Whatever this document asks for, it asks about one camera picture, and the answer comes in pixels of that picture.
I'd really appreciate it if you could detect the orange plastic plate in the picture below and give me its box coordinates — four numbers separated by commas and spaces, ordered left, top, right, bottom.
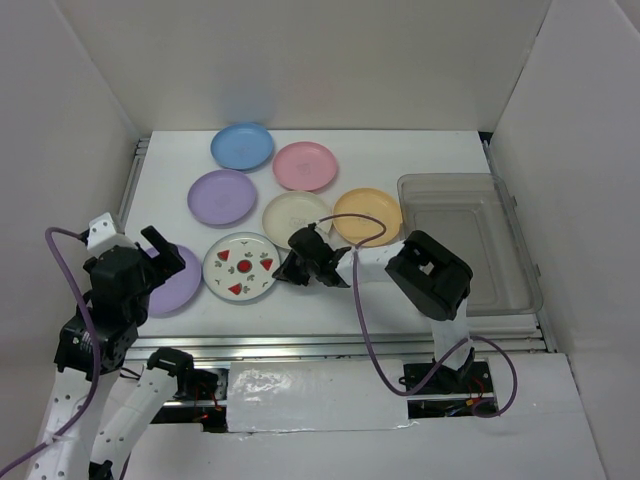
333, 188, 402, 247

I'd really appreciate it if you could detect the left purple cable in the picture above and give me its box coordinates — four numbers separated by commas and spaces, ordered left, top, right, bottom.
0, 227, 131, 480

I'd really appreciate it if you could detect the cream plastic plate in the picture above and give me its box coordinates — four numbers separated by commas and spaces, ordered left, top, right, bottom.
262, 191, 332, 249

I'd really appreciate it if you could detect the pink plastic plate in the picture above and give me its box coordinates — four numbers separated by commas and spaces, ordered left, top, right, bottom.
272, 141, 338, 191

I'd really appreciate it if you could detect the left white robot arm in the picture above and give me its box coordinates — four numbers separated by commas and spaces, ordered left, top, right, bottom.
28, 219, 198, 479

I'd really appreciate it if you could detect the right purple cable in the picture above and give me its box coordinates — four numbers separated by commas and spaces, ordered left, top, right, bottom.
314, 213, 519, 419

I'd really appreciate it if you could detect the clear plastic bin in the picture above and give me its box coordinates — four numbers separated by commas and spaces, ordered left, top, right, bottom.
397, 173, 543, 316

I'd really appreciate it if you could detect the purple cable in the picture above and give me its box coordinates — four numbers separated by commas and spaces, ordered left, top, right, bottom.
0, 227, 131, 480
314, 213, 519, 419

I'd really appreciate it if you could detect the blue plastic plate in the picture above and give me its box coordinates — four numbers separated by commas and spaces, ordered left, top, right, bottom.
210, 123, 275, 171

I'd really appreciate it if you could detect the lilac plastic plate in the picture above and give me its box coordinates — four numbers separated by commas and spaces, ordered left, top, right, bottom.
187, 169, 258, 227
148, 245, 202, 318

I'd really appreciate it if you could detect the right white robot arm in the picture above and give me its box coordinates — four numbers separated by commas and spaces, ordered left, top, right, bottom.
272, 224, 474, 396

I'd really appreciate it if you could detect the white watermelon pattern plate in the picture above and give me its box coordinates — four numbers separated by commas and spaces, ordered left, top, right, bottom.
202, 232, 281, 303

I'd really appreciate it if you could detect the white foam cover panel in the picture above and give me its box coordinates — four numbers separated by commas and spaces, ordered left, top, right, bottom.
226, 360, 409, 433

